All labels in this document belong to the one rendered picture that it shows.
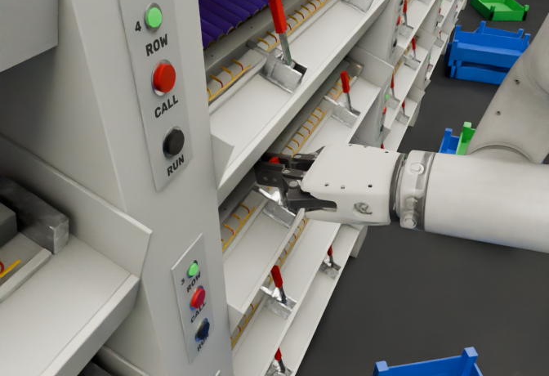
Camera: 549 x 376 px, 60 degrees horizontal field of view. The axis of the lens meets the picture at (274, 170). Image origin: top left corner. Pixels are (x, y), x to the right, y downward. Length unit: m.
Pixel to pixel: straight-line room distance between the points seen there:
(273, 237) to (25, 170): 0.35
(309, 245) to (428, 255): 0.52
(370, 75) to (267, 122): 0.53
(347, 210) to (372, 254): 0.77
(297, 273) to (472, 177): 0.41
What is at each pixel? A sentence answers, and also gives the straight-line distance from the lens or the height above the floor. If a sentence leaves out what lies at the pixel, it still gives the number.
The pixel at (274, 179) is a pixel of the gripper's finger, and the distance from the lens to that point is 0.57.
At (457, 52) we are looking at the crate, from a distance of 2.17.
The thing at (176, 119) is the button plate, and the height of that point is 0.76.
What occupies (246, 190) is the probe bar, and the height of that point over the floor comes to 0.53.
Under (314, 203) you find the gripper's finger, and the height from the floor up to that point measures 0.57.
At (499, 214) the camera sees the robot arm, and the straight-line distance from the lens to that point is 0.49.
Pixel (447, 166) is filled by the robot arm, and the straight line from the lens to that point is 0.50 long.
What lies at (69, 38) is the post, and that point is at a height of 0.83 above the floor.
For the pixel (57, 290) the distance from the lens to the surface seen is 0.32.
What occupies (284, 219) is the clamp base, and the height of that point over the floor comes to 0.50.
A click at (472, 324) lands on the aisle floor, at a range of 1.20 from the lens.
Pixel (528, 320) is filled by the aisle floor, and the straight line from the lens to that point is 1.26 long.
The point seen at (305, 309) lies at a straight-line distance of 1.00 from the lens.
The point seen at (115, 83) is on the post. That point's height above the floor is 0.80.
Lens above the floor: 0.91
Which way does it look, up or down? 37 degrees down
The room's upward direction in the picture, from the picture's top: straight up
